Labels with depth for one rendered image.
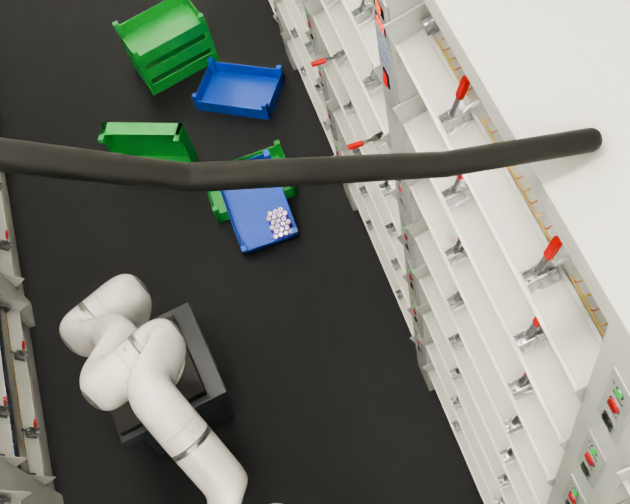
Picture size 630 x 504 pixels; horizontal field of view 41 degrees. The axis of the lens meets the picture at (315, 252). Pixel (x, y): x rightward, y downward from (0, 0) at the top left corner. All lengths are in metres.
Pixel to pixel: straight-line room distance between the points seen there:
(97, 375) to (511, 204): 0.94
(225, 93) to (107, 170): 2.70
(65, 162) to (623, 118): 0.55
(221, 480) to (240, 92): 1.98
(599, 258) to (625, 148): 0.13
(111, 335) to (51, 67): 2.03
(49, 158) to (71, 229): 2.55
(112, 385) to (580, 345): 0.99
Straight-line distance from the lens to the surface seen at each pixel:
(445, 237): 1.56
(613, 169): 0.88
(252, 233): 2.92
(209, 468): 1.63
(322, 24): 2.18
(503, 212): 1.13
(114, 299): 2.09
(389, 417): 2.60
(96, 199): 3.23
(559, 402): 1.23
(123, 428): 2.44
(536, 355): 1.25
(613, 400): 0.91
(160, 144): 3.18
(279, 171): 0.72
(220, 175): 0.70
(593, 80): 0.95
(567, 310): 1.07
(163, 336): 1.71
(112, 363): 1.74
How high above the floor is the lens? 2.46
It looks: 59 degrees down
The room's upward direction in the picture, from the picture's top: 17 degrees counter-clockwise
